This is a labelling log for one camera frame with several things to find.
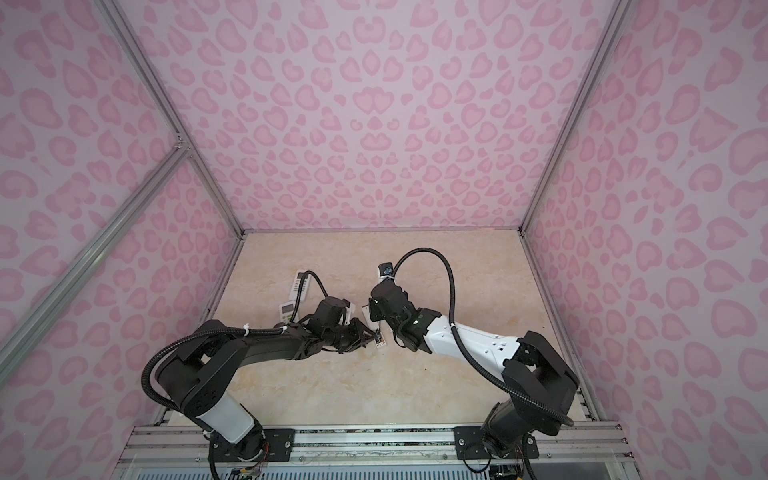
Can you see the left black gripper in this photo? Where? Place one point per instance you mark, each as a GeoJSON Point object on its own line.
{"type": "Point", "coordinates": [360, 335]}

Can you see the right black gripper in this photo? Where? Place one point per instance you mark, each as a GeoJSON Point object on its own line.
{"type": "Point", "coordinates": [373, 303]}

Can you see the long slim white remote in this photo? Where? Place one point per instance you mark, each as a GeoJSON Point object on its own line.
{"type": "Point", "coordinates": [379, 339]}

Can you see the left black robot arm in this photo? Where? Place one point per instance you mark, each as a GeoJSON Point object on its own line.
{"type": "Point", "coordinates": [192, 375]}

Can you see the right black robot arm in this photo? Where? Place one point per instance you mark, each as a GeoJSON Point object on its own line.
{"type": "Point", "coordinates": [540, 385]}

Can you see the white air conditioner remote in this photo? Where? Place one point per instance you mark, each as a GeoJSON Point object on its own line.
{"type": "Point", "coordinates": [300, 286]}

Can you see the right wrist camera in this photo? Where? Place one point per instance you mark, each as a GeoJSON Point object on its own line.
{"type": "Point", "coordinates": [385, 271]}

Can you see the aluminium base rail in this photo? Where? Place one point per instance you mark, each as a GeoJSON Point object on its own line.
{"type": "Point", "coordinates": [588, 450]}

